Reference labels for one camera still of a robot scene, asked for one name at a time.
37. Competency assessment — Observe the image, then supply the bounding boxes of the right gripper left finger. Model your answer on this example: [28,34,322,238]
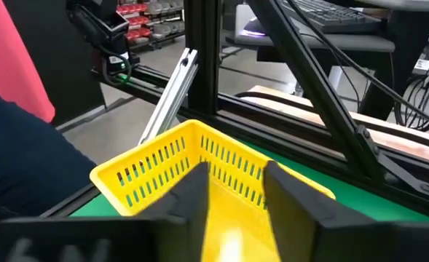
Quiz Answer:
[0,162,210,262]

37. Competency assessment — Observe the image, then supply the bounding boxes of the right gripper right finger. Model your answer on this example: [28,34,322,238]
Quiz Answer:
[264,159,429,262]

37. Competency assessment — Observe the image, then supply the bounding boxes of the yellow plastic mesh basket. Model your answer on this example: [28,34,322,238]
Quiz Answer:
[89,119,336,262]

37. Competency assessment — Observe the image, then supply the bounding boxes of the person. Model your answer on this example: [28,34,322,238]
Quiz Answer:
[0,0,98,223]

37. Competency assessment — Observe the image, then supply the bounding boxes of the silver aluminium strut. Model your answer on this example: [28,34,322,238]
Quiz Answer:
[137,47,200,146]

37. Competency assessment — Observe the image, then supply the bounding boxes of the black partition panel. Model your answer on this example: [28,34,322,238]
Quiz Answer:
[2,0,108,127]

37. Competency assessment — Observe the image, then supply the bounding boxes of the grey desk shelf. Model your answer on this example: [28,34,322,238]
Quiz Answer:
[225,31,397,54]

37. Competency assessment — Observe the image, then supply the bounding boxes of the rack with red grey bins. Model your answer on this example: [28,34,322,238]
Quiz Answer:
[115,0,186,50]

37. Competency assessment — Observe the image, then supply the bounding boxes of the black keyboard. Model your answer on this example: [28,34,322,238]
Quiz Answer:
[279,0,382,34]

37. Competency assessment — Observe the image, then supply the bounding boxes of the white device purple light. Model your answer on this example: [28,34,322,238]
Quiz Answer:
[234,3,269,39]

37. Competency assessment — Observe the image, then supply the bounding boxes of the coiled black cables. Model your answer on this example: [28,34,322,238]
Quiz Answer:
[394,72,429,132]

